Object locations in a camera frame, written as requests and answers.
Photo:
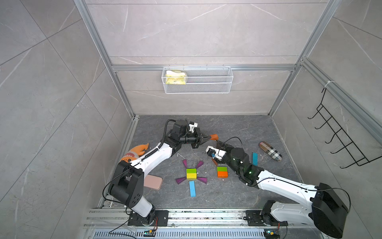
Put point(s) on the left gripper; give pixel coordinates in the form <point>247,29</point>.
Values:
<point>198,139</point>

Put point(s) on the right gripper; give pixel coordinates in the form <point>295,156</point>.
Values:
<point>228,148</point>

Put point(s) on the small orange wedge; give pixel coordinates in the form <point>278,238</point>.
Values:
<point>214,137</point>

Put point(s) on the green block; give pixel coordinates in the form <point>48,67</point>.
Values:
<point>222,169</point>
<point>191,171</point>

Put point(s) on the orange block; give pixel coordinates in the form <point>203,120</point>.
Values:
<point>222,174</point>

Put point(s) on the light blue long block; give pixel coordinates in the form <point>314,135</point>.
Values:
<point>192,189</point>

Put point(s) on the yellow block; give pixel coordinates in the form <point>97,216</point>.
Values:
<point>191,176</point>

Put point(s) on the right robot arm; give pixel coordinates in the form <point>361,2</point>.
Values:
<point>318,206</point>

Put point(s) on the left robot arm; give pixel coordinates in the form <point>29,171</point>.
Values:
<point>127,183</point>

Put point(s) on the teal blue block right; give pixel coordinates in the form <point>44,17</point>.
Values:
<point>254,158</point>

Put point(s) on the plaid patterned pouch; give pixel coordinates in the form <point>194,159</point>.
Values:
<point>269,150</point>

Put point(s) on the pink rounded case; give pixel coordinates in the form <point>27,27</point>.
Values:
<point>153,182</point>

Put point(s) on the yellow cloth in basket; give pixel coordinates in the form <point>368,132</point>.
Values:
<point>175,77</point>

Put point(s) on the orange plush fish toy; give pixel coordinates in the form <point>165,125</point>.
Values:
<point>134,153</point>

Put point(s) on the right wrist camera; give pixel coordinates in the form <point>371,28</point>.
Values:
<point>215,153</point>

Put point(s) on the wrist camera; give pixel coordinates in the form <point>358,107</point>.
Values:
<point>215,153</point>
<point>192,126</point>

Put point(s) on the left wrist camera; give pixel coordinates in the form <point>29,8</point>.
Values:
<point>192,126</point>

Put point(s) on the white wire mesh basket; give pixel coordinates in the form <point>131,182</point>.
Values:
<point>201,80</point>

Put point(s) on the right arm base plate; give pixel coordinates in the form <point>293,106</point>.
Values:
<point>255,218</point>

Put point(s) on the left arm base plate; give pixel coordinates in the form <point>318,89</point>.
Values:
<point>155,218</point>

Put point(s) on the black wire hook rack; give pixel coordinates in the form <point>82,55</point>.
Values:
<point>339,134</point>

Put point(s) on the metal front rail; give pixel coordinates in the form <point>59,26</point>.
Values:
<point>112,223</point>

